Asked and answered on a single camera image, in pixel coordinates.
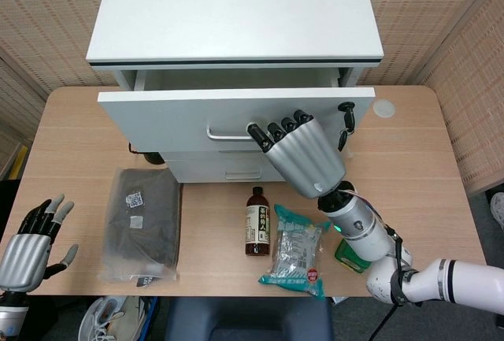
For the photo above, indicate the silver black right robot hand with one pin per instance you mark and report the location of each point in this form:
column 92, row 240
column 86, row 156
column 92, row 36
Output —
column 307, row 156

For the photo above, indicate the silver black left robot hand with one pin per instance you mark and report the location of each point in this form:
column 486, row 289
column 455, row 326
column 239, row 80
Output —
column 23, row 260

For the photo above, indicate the brown sauce bottle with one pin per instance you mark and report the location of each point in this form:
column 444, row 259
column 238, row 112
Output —
column 258, row 223

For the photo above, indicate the large white cabinet drawer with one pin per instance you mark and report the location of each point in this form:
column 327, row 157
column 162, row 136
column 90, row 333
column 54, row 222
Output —
column 157, row 120

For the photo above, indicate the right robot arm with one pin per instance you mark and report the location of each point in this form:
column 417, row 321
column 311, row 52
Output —
column 362, row 227

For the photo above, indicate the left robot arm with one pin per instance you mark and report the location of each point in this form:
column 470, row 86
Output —
column 12, row 311

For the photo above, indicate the white drawer front panel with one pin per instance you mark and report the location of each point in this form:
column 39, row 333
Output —
column 197, row 159

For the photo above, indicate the white drawer front with handle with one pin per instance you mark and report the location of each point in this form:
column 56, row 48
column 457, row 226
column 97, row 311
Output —
column 197, row 175

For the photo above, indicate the white drawer cabinet body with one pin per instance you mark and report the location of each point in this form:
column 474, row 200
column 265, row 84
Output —
column 236, row 10

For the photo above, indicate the grey round desk grommet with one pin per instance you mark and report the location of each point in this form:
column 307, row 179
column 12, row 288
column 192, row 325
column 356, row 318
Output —
column 384, row 108

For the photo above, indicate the teal snack packet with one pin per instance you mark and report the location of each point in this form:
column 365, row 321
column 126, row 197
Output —
column 295, row 250

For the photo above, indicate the white sneaker with laces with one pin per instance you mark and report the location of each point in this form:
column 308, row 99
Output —
column 106, row 319

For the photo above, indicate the green plastic box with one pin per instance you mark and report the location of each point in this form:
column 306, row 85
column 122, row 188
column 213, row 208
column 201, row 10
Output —
column 346, row 256

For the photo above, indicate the dark garment in plastic bag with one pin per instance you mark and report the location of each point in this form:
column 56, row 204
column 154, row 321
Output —
column 141, row 223

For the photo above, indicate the dark blue chair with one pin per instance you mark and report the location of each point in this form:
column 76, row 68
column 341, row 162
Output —
column 248, row 317

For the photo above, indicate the white grey shoe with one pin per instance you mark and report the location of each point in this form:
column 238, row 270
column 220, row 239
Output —
column 498, row 209

